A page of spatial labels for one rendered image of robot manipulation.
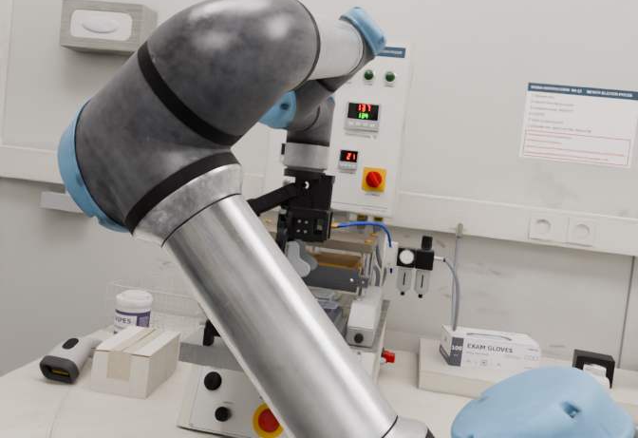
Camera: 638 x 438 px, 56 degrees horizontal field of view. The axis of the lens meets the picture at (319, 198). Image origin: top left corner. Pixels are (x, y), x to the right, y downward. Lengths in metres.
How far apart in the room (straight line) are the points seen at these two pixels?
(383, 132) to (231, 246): 0.97
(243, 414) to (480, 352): 0.68
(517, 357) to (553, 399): 1.17
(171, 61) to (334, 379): 0.28
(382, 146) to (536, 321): 0.72
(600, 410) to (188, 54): 0.40
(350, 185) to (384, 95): 0.23
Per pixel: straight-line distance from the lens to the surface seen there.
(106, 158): 0.53
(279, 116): 0.88
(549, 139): 1.81
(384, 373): 1.60
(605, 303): 1.88
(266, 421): 1.15
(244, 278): 0.50
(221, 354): 0.93
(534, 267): 1.82
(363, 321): 1.16
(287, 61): 0.52
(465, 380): 1.53
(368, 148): 1.44
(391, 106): 1.44
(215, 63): 0.49
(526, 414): 0.47
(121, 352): 1.31
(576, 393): 0.48
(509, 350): 1.63
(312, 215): 0.98
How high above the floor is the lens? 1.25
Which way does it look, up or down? 3 degrees down
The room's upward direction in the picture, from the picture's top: 6 degrees clockwise
